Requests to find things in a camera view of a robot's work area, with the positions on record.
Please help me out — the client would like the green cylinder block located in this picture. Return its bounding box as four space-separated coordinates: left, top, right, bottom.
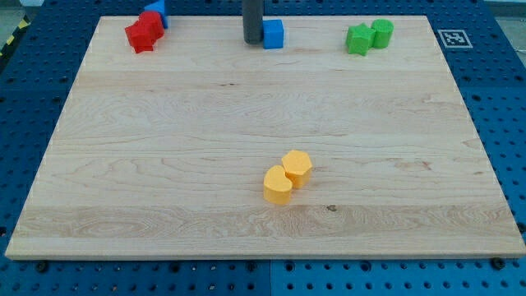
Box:
371 19 395 49

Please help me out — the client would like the blue cube block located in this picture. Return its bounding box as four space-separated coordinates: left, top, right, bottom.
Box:
263 19 284 49

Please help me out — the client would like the red star block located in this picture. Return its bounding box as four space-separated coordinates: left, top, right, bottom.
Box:
124 21 154 53

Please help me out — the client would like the green star block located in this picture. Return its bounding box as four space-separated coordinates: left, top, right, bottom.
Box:
345 23 376 56

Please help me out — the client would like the yellow hexagon block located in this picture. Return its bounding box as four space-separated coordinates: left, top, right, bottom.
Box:
281 150 313 189

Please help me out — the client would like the wooden board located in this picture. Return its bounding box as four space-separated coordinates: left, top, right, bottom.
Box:
6 16 525 261

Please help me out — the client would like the red rounded block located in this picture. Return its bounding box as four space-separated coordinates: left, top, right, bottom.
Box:
138 11 164 41

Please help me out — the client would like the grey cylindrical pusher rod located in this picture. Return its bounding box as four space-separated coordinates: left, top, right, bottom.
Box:
242 0 264 44

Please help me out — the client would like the blue block top left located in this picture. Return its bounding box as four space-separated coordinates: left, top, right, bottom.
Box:
144 0 168 29

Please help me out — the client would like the yellow heart block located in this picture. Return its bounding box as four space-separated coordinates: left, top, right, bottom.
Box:
263 165 293 205

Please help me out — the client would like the white fiducial marker tag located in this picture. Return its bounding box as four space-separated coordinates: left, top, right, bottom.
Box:
437 29 473 49

